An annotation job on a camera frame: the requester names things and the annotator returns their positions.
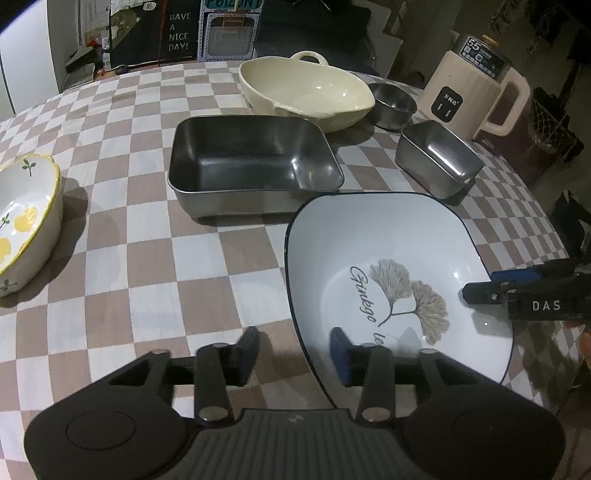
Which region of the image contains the yellow floral ceramic bowl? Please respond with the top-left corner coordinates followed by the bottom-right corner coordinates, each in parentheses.
top-left (0, 154), bottom-right (64, 298)

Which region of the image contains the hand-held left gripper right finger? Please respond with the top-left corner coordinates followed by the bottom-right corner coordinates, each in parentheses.
top-left (329, 326), bottom-right (498, 424)

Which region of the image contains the checkered tablecloth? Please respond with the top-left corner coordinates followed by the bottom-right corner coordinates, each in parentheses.
top-left (0, 57), bottom-right (574, 480)

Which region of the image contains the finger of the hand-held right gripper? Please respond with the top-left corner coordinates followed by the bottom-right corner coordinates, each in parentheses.
top-left (489, 266), bottom-right (546, 284)
top-left (461, 281), bottom-right (509, 308)

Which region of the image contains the cream ceramic dish with handles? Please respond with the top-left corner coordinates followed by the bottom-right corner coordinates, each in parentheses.
top-left (238, 49), bottom-right (376, 134)

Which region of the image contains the black lettered sign board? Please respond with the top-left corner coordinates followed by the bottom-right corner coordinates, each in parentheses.
top-left (109, 0), bottom-right (199, 70)

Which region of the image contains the grey flat case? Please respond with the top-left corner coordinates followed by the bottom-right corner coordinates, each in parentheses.
top-left (64, 45), bottom-right (100, 71)

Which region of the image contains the large rectangular steel tray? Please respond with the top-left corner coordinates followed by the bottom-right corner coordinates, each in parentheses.
top-left (167, 115), bottom-right (346, 226)

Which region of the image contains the blue framed poster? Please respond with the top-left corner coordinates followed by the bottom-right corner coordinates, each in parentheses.
top-left (197, 0), bottom-right (264, 62)

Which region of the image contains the mesh basket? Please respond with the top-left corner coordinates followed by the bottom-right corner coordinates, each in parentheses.
top-left (526, 87), bottom-right (585, 162)

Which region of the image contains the white leaf-print plate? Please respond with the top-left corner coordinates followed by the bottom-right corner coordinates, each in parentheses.
top-left (283, 191), bottom-right (516, 409)

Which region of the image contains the round steel bowl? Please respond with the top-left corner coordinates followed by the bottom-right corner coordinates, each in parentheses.
top-left (366, 82), bottom-right (419, 130)

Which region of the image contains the small rectangular steel container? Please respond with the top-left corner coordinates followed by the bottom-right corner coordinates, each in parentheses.
top-left (394, 120), bottom-right (486, 200)

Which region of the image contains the cream electric kettle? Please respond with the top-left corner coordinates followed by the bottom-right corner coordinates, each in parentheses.
top-left (417, 32), bottom-right (532, 142)

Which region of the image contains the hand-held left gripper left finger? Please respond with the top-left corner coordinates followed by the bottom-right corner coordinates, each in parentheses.
top-left (108, 326), bottom-right (260, 426)

